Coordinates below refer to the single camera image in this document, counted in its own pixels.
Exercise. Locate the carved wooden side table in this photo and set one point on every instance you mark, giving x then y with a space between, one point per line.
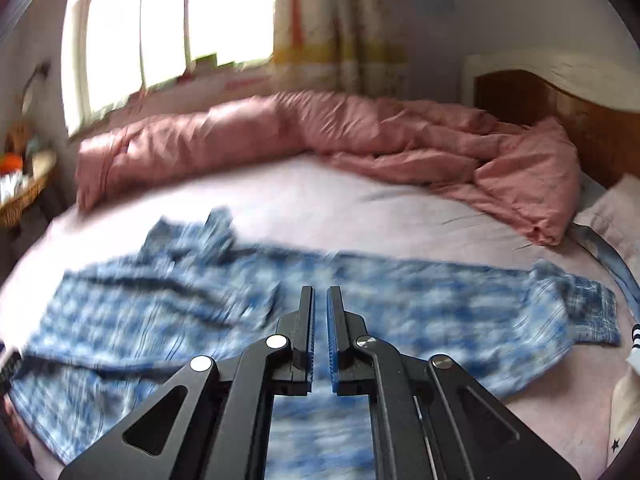
25 200

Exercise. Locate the books on windowsill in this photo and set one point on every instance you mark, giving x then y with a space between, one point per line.
210 62

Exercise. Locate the pink duvet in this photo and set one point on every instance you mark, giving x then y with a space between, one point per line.
350 135

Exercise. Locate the patterned curtain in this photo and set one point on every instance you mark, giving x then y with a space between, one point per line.
340 20

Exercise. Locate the pink pillow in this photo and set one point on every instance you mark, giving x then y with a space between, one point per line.
617 215

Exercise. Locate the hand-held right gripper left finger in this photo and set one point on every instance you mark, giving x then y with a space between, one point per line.
307 340

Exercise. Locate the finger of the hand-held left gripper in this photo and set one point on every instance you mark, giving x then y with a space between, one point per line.
9 367

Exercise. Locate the blue plaid shirt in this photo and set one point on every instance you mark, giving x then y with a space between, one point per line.
425 300

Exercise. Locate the cream bag with black print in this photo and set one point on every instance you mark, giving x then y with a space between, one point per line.
625 410

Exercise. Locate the wall lamp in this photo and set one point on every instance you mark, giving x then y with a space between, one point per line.
35 77

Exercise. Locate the orange toy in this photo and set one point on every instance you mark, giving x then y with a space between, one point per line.
12 162

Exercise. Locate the wooden headboard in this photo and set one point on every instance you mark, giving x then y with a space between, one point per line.
565 100

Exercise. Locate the grey blue cloth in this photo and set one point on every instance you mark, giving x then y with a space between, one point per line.
607 260

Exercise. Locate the window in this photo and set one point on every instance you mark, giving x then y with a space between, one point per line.
150 20

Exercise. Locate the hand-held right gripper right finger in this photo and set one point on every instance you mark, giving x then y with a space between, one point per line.
334 340

